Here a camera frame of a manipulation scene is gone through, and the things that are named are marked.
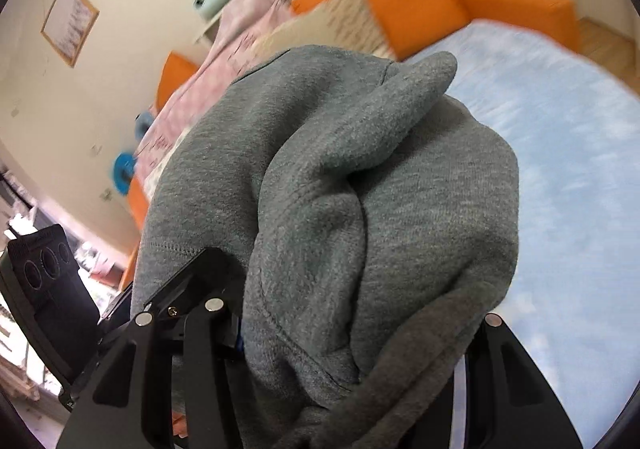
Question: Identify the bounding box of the light blue fleece blanket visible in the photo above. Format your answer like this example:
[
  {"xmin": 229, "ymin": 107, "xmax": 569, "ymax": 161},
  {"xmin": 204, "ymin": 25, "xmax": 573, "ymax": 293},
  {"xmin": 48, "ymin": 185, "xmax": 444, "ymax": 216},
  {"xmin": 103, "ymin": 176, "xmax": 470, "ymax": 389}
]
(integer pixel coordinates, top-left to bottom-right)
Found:
[{"xmin": 400, "ymin": 19, "xmax": 640, "ymax": 449}]

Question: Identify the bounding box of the white shelf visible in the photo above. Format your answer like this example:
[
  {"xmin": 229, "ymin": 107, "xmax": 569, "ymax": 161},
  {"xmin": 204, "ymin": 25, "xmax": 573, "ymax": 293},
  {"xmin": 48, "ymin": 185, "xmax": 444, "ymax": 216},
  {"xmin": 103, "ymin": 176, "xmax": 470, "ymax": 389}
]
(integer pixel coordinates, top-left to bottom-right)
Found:
[{"xmin": 192, "ymin": 14, "xmax": 226, "ymax": 47}]

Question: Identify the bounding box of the wood-framed wall picture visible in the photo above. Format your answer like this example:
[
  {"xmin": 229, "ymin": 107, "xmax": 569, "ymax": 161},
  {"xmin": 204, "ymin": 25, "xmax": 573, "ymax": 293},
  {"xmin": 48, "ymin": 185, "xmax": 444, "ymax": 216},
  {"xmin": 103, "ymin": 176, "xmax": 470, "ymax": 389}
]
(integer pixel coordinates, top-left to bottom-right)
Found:
[{"xmin": 40, "ymin": 0, "xmax": 100, "ymax": 68}]

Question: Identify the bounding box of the blue plush toy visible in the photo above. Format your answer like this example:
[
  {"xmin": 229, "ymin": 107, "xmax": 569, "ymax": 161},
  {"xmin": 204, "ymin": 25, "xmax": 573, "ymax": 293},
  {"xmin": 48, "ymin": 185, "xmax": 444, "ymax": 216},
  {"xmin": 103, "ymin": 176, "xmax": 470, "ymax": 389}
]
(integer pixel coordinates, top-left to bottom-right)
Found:
[{"xmin": 111, "ymin": 111, "xmax": 157, "ymax": 197}]

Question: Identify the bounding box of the pink printed blanket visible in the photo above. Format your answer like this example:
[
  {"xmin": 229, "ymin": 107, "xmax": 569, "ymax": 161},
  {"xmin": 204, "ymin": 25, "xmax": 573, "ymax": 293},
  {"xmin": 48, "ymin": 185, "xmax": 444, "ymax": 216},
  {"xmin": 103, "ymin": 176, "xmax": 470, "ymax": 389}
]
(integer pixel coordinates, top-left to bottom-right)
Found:
[{"xmin": 135, "ymin": 0, "xmax": 296, "ymax": 184}]

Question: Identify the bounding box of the beige checkered cushion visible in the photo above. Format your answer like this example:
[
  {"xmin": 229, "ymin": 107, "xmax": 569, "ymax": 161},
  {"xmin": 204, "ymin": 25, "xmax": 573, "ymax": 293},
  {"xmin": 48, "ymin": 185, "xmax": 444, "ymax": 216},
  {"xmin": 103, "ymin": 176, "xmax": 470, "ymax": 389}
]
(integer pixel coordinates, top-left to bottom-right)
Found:
[{"xmin": 252, "ymin": 0, "xmax": 401, "ymax": 62}]

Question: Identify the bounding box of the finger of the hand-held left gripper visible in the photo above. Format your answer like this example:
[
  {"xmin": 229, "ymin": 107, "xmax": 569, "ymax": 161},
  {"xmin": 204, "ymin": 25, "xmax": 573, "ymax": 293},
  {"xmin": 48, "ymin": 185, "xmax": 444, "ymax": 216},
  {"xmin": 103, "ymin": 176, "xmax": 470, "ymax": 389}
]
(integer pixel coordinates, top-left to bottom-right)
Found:
[{"xmin": 100, "ymin": 248, "xmax": 247, "ymax": 346}]

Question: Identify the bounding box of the grey sweatshirt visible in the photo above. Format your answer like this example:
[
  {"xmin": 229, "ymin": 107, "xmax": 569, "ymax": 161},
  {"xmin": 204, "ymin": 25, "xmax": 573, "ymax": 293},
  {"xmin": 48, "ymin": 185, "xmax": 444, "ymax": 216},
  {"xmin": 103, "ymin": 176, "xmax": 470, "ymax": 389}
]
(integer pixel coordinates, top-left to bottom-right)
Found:
[{"xmin": 131, "ymin": 45, "xmax": 521, "ymax": 449}]

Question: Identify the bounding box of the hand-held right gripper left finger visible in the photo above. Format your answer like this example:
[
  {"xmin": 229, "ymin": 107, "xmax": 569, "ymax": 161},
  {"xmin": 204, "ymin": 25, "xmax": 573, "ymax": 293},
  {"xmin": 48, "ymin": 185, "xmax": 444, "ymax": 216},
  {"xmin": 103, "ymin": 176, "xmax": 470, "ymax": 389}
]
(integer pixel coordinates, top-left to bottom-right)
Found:
[{"xmin": 57, "ymin": 298, "xmax": 247, "ymax": 449}]

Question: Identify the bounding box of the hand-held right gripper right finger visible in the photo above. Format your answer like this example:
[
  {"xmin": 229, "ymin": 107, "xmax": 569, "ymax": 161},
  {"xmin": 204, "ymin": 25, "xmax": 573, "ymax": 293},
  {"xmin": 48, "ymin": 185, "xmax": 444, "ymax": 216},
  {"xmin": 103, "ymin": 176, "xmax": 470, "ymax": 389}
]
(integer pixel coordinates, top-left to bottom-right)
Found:
[{"xmin": 410, "ymin": 314, "xmax": 584, "ymax": 449}]

